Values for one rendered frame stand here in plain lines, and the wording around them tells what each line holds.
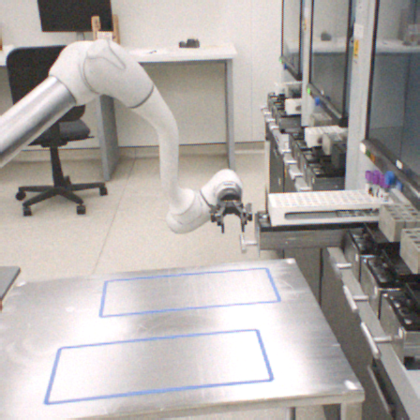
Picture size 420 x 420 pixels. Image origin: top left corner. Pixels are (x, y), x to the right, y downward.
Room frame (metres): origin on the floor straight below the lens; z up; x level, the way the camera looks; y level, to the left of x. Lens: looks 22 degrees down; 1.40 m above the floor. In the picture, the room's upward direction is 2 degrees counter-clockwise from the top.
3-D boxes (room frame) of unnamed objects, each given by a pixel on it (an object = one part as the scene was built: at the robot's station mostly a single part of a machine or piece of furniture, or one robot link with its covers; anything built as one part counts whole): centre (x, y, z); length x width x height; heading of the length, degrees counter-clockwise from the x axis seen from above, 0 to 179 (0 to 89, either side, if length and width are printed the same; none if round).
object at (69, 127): (3.87, 1.01, 0.52); 0.64 x 0.60 x 1.05; 20
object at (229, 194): (1.73, -0.06, 0.74); 0.09 x 0.08 x 0.07; 0
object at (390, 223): (1.27, -0.41, 0.85); 0.12 x 0.02 x 0.06; 1
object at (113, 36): (4.77, 0.73, 1.02); 0.22 x 0.17 x 0.24; 0
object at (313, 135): (2.13, -0.51, 0.83); 0.30 x 0.10 x 0.06; 90
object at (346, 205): (1.43, -0.30, 0.83); 0.30 x 0.10 x 0.06; 90
